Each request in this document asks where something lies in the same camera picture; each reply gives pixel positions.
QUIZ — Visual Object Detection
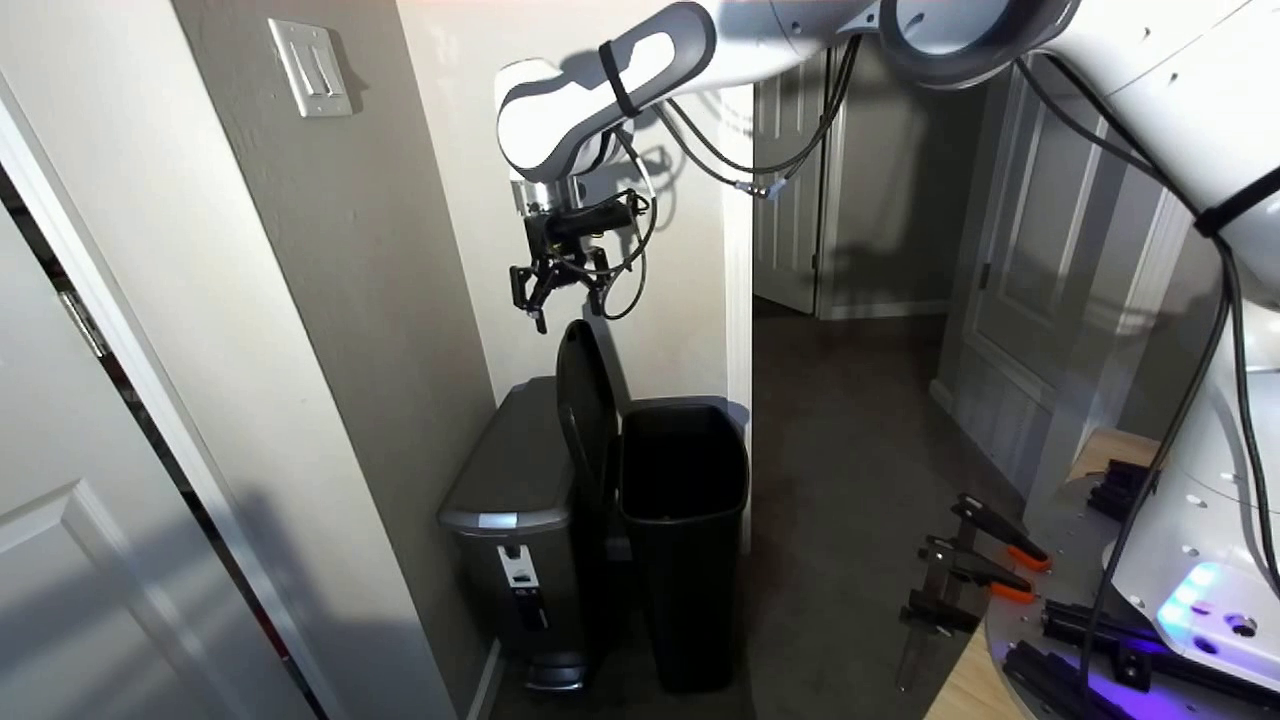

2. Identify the small black box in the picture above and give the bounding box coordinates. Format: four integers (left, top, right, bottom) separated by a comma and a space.
1083, 455, 1166, 527

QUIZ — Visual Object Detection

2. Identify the black plastic bin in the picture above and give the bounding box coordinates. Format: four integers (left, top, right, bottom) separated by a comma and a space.
613, 394, 751, 694

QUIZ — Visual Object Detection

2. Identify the black bin lid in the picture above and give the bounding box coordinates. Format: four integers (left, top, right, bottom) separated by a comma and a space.
554, 312, 635, 572

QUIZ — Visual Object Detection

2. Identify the grey panel door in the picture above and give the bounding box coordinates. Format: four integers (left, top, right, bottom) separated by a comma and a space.
928, 51, 1207, 499

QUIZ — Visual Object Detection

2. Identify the white panel door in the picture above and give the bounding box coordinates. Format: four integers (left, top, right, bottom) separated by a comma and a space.
0, 172, 320, 720

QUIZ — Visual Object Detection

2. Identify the black bar clamp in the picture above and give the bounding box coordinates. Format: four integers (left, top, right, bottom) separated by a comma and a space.
995, 637, 1142, 720
1037, 597, 1162, 661
896, 592, 985, 694

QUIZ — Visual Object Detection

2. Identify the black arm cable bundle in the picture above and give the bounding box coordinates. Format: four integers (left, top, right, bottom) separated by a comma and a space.
649, 35, 863, 194

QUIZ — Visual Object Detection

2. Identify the white hallway door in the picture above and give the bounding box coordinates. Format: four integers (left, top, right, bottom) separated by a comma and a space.
751, 56, 839, 320

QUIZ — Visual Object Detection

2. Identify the white light switch plate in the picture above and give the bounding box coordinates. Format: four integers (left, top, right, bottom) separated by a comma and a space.
266, 16, 359, 125

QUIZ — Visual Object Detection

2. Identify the long black robot cable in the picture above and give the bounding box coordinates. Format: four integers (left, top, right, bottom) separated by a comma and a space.
1075, 194, 1280, 673

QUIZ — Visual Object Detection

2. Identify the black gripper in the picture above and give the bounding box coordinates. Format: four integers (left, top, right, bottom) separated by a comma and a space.
510, 188, 649, 334

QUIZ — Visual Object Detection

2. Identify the black clamp orange handle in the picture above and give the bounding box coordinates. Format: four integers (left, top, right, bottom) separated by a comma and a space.
948, 493, 1056, 578
915, 536, 1043, 613

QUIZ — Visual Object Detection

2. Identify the grey step trash can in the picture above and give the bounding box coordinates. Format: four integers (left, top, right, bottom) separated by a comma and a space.
437, 371, 600, 701

